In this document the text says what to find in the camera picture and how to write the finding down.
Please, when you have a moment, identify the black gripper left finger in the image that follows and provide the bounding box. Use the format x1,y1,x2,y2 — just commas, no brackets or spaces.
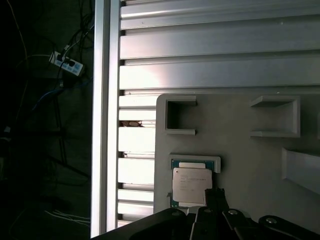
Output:
89,188,218,240

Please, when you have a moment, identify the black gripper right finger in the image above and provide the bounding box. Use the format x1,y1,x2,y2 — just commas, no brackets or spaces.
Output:
214,187,320,240

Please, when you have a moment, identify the silver CPU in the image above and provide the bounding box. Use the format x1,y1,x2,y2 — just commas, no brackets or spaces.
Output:
170,159,213,208

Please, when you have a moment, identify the grey parts rack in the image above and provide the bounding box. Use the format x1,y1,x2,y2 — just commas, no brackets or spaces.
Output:
152,93,320,235

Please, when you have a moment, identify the white power strip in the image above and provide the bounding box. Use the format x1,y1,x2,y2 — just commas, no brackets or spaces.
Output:
48,50,86,77

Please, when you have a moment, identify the blue network cable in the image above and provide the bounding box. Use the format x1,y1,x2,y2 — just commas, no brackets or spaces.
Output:
31,76,94,111

